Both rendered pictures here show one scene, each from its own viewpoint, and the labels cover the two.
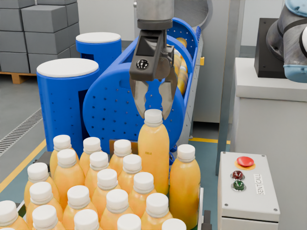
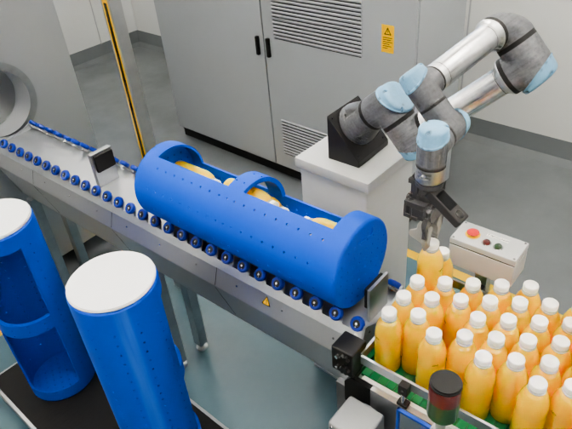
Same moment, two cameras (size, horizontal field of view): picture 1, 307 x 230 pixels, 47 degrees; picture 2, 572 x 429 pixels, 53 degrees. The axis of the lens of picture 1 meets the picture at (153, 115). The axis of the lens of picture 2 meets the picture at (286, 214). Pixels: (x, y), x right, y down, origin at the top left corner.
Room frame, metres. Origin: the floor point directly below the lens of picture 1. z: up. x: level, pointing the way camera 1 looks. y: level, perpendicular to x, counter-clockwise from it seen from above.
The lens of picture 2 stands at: (0.37, 1.23, 2.20)
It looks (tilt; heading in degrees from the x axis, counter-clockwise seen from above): 36 degrees down; 303
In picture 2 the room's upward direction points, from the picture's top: 6 degrees counter-clockwise
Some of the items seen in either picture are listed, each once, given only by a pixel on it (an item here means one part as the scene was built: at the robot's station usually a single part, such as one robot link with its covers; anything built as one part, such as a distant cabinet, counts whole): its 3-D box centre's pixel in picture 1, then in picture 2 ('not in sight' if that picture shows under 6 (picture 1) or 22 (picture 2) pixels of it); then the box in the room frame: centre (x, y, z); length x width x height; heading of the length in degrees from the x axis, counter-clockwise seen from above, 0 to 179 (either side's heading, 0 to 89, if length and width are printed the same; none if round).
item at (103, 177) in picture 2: not in sight; (105, 166); (2.16, -0.14, 1.00); 0.10 x 0.04 x 0.15; 81
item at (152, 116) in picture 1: (153, 117); (431, 244); (0.71, 0.00, 1.18); 0.04 x 0.04 x 0.02
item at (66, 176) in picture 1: (71, 195); (415, 342); (0.67, 0.19, 1.00); 0.07 x 0.07 x 0.19
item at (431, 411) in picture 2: not in sight; (443, 404); (0.52, 0.48, 1.18); 0.06 x 0.06 x 0.05
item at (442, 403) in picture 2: not in sight; (444, 391); (0.52, 0.48, 1.23); 0.06 x 0.06 x 0.04
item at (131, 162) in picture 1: (132, 163); (444, 283); (0.65, 0.05, 1.10); 0.04 x 0.04 x 0.02
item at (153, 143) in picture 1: (153, 156); (429, 271); (0.71, 0.00, 1.08); 0.07 x 0.07 x 0.19
